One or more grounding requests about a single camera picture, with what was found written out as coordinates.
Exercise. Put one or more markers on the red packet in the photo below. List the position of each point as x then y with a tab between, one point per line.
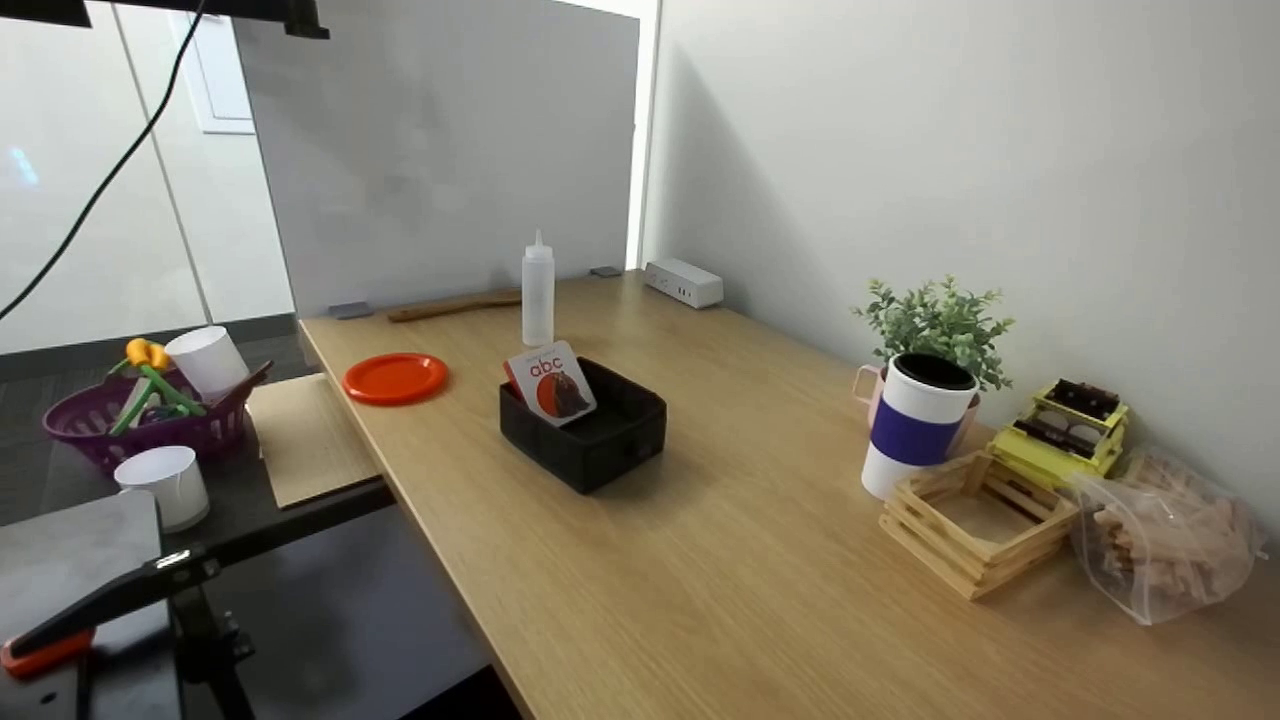
550	384

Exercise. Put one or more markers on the white power strip box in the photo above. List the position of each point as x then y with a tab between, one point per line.
684	280

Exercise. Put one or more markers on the black fabric box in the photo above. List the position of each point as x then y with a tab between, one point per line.
602	444

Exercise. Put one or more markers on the yellow organiser box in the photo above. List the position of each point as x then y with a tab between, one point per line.
1060	444

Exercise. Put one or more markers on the translucent white squeeze bottle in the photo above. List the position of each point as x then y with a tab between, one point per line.
536	294

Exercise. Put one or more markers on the brown wooden stick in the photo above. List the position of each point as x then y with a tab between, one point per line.
455	307

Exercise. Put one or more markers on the orange plastic plate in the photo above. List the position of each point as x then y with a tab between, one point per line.
395	378

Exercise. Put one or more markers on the white cup with blue band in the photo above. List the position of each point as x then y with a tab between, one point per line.
914	424

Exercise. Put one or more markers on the green plant in pink pot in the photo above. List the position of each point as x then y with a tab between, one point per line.
934	321

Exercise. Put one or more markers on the grey divider panel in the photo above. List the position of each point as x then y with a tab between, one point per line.
425	144

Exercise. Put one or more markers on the wooden slat crate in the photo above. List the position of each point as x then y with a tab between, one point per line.
934	526

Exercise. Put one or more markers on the brown cardboard sheet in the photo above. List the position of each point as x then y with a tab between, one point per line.
309	441

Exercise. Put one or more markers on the white cup in basket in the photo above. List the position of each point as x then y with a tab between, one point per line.
210	363

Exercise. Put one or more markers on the green toy vegetable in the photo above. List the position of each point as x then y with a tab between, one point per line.
163	390

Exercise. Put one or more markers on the white paper cup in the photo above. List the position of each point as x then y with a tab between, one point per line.
163	482

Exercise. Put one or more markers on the black overhead bar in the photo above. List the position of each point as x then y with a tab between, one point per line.
286	18

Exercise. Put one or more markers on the yellow toy vegetable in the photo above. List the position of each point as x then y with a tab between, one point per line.
145	355

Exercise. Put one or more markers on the purple plastic basket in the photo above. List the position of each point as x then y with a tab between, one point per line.
95	434

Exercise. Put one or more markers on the clear bag of wood pieces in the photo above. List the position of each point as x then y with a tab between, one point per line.
1175	541

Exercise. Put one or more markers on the grey flat sheet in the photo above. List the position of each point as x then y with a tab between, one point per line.
66	561

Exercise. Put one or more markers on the black camera stand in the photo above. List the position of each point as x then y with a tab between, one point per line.
200	561

